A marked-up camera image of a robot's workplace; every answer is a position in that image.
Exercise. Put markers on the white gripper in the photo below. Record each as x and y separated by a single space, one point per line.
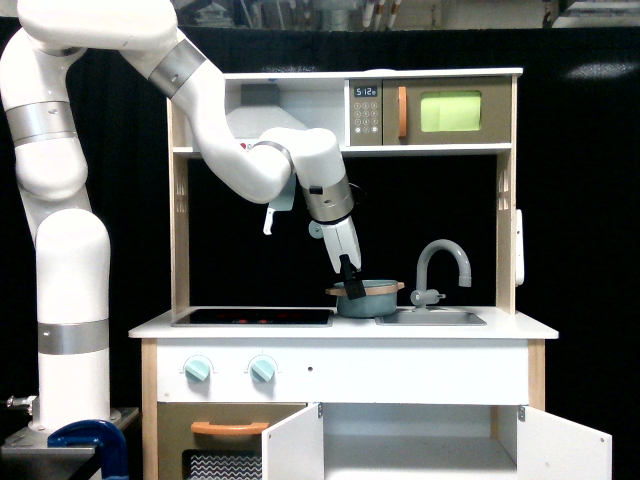
343 248

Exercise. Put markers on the teal pot with wooden rim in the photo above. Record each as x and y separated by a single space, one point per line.
380 299

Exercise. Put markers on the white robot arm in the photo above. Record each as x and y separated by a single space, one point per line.
72 246

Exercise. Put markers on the white wooden toy kitchen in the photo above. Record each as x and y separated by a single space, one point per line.
399 402

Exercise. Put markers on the left white cabinet door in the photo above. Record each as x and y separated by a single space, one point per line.
293 448

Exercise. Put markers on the white cabinet door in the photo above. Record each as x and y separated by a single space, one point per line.
545 446
293 448

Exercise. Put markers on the right white cabinet door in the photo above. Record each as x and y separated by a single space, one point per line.
545 446

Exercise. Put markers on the grey toy sink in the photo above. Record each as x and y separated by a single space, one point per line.
426 317

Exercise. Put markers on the grey toy faucet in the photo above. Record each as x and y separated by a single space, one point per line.
430 270

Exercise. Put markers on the toy pizza cutter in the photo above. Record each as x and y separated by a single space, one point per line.
315 230

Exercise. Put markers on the toy cleaver knife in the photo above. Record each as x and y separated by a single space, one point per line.
282 203

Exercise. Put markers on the right teal stove knob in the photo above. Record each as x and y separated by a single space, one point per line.
262 369

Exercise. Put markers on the teal stove knob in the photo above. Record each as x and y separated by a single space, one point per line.
197 369
262 369

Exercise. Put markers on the white side paper holder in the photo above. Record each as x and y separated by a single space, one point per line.
519 250

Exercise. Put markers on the black toy stovetop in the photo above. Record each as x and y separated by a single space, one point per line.
228 317

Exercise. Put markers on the left teal stove knob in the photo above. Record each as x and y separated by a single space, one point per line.
197 369

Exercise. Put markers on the grey toy range hood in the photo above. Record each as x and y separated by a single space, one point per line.
252 109

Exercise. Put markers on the blue clamp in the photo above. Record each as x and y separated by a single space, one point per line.
106 437

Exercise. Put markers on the toy oven door orange handle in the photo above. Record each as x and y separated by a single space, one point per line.
175 435

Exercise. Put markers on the toy microwave with orange handle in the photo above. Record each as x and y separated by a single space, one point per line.
430 111

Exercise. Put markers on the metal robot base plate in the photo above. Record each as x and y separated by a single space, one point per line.
25 455

